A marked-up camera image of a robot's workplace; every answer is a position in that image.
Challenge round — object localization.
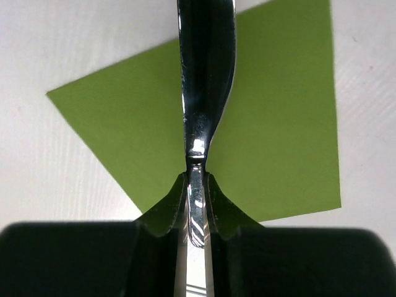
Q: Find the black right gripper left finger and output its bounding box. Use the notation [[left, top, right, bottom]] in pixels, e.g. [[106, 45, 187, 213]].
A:
[[1, 174, 187, 296]]

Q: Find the green paper napkin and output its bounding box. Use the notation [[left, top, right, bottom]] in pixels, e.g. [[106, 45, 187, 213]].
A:
[[48, 1, 341, 222]]

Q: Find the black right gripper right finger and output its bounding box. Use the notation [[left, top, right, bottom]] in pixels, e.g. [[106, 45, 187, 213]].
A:
[[204, 174, 392, 296]]

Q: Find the silver table knife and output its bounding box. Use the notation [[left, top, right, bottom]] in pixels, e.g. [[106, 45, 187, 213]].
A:
[[177, 1, 236, 248]]

